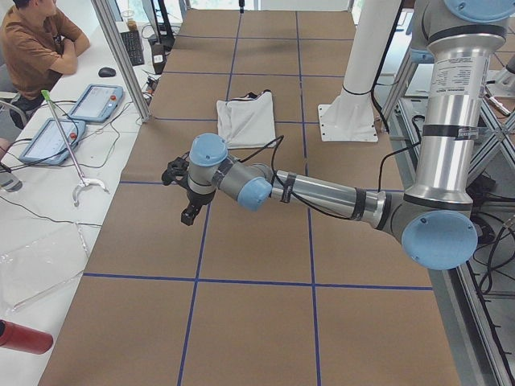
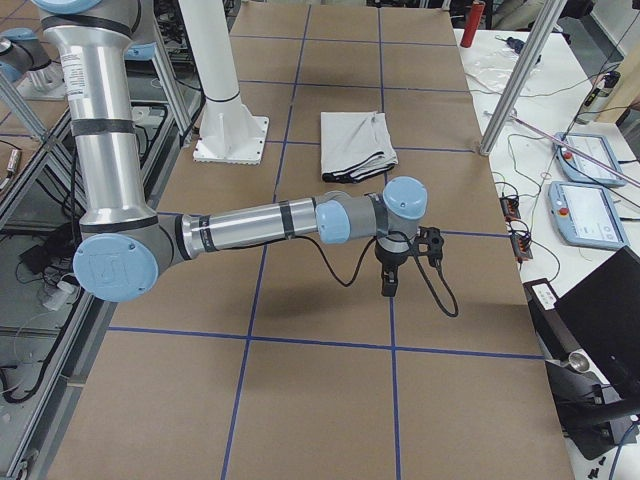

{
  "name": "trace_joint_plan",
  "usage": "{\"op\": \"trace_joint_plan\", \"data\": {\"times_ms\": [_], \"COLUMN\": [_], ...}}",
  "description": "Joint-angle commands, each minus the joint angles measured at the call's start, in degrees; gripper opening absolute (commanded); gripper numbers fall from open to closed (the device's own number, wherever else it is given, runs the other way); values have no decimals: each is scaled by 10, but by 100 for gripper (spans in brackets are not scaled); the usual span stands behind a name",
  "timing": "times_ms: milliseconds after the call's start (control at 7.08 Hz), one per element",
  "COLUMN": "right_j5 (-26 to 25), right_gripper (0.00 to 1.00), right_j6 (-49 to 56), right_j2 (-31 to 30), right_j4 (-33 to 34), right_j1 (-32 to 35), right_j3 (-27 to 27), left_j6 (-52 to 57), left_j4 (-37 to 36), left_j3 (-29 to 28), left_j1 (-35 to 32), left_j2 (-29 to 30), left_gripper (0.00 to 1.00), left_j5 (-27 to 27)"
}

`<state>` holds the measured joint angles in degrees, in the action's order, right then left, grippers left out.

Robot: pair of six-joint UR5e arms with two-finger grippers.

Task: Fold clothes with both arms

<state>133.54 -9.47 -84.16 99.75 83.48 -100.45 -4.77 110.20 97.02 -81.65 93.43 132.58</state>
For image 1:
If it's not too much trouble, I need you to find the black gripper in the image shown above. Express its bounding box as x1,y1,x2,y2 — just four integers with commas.
181,187,216,226

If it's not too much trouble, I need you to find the grey cartoon print t-shirt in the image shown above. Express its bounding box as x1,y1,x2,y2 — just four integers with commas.
216,89,276,150

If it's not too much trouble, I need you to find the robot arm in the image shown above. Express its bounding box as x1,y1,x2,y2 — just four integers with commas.
178,1,514,270

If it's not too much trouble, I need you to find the blue teach pendant far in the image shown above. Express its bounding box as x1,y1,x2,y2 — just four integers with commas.
68,84,124,124

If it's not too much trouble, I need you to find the blue teach pendant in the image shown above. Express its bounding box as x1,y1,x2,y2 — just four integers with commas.
19,118,86,166
68,84,124,124

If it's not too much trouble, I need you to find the blue teach pendant near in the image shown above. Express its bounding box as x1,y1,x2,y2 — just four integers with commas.
19,118,86,166

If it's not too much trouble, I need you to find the clear plastic bag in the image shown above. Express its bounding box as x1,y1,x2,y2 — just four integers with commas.
1,224,89,313

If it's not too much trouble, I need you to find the black computer mouse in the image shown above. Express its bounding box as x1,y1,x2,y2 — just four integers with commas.
97,67,117,78

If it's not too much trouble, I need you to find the black keyboard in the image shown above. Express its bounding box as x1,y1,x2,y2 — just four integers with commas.
120,31,145,66

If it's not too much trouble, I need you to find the metal reacher grabber tool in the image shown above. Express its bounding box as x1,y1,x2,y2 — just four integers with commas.
41,90,109,207

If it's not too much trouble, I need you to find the red cylinder bottle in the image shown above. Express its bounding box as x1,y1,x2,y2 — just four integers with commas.
1,320,53,355

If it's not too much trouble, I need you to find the seated person brown shirt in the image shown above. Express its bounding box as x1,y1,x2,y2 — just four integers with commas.
1,0,90,113

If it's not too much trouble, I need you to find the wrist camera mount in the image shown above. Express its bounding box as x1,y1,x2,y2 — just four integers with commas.
161,157,189,188

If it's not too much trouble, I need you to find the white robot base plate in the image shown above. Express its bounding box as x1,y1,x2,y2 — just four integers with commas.
318,0,402,143

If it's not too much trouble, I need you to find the grey aluminium frame post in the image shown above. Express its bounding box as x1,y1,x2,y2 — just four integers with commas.
91,0,150,123

